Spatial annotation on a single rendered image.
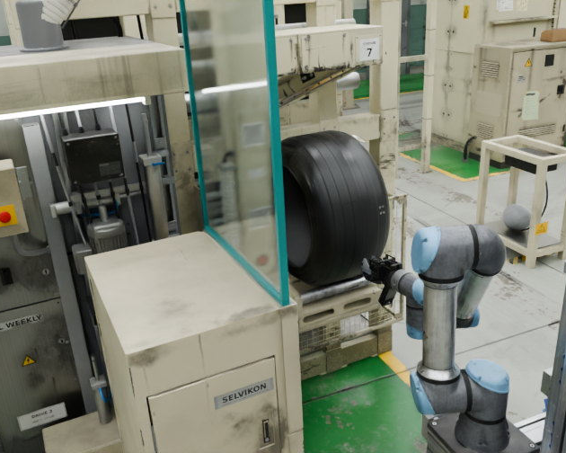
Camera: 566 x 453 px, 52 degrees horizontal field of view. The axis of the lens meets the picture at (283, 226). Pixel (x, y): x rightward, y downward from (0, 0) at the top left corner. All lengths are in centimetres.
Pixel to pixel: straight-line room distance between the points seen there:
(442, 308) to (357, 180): 60
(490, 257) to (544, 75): 533
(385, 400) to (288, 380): 167
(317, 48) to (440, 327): 116
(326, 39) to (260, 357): 131
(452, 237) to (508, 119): 511
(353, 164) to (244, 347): 87
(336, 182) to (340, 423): 140
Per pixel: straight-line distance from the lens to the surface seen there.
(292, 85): 240
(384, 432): 293
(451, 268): 152
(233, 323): 132
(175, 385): 135
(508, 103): 655
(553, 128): 707
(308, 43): 226
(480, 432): 181
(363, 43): 238
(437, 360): 165
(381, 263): 195
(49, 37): 201
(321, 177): 194
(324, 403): 308
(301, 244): 241
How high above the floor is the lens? 195
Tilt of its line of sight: 22 degrees down
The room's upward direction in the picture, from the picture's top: 3 degrees counter-clockwise
